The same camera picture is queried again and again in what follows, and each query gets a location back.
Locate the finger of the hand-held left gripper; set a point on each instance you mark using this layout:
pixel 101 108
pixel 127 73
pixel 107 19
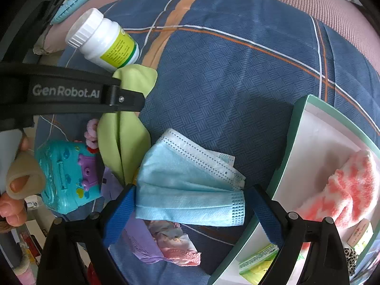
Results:
pixel 130 101

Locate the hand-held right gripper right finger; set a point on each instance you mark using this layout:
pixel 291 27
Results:
pixel 264 213

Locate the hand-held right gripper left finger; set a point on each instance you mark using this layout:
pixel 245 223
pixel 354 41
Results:
pixel 118 213

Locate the green cloth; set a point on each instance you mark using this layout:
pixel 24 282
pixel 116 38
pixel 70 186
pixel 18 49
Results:
pixel 130 139

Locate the green tissue pack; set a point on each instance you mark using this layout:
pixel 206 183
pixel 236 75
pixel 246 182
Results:
pixel 255 268

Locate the pink floral cloth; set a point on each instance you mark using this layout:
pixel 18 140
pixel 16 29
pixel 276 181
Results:
pixel 178 243

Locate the blue face mask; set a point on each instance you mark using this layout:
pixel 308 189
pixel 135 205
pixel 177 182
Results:
pixel 184 187

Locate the pink white fuzzy sock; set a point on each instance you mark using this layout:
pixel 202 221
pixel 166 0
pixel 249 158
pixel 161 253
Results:
pixel 347 190

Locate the teal cardboard tray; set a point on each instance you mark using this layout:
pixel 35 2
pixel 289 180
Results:
pixel 320 136

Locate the leopard print scrunchie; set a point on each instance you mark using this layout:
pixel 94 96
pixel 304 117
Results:
pixel 350 261

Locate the small peach packet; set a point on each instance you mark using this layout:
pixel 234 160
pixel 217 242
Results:
pixel 360 233

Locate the person's left hand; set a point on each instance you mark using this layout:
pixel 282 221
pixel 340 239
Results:
pixel 20 178

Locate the purple packet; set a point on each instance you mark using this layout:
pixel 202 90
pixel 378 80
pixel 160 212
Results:
pixel 133 240

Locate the teal toy suitcase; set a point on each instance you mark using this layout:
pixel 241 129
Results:
pixel 65 178

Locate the white bottle green label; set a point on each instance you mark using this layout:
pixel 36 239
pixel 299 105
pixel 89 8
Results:
pixel 104 41

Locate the blue inflatable cushion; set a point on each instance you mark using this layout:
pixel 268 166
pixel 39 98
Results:
pixel 80 3

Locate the pink sofa cover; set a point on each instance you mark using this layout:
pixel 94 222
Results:
pixel 326 6

